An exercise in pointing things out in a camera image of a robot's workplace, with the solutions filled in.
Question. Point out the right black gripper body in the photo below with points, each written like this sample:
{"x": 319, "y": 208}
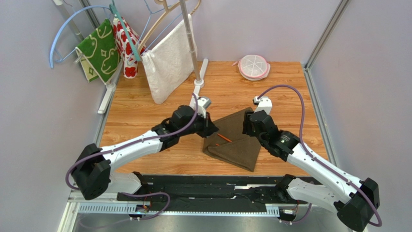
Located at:
{"x": 248, "y": 125}

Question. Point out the orange plastic knife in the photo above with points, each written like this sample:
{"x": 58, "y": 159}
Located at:
{"x": 223, "y": 137}

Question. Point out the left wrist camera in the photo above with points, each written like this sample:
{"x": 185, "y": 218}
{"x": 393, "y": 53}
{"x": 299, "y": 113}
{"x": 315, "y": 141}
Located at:
{"x": 201, "y": 104}

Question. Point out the metal drying rack stand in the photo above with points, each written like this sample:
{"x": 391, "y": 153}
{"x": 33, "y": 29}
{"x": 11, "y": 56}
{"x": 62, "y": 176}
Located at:
{"x": 200, "y": 73}

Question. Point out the white towel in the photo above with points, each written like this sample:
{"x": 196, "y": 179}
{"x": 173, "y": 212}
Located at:
{"x": 168, "y": 64}

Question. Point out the aluminium frame rail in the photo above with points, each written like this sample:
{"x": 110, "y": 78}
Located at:
{"x": 332, "y": 23}

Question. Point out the red white patterned cloth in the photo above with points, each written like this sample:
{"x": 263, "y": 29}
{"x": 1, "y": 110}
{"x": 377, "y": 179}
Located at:
{"x": 124, "y": 47}

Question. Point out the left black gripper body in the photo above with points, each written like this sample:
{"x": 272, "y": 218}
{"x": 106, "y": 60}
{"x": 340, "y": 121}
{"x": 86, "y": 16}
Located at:
{"x": 200, "y": 125}

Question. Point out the white pink lidded container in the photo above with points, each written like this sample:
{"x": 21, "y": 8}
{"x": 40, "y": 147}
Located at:
{"x": 253, "y": 67}

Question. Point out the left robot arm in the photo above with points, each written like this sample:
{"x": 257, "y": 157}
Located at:
{"x": 93, "y": 172}

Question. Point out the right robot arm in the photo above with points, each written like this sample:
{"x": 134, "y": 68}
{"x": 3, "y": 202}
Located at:
{"x": 353, "y": 200}

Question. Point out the beige wooden hanger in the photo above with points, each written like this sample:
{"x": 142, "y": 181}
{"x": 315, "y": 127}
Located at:
{"x": 157, "y": 17}

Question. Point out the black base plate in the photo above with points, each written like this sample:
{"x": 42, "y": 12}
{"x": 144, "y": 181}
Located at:
{"x": 215, "y": 194}

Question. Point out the teal hanger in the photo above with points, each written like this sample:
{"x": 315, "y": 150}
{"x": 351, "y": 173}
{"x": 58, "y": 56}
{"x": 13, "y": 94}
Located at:
{"x": 117, "y": 14}

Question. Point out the brown cloth napkin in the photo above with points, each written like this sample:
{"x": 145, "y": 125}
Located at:
{"x": 242, "y": 152}

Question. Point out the green patterned towel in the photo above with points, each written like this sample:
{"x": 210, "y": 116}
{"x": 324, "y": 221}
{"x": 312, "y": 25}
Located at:
{"x": 98, "y": 54}

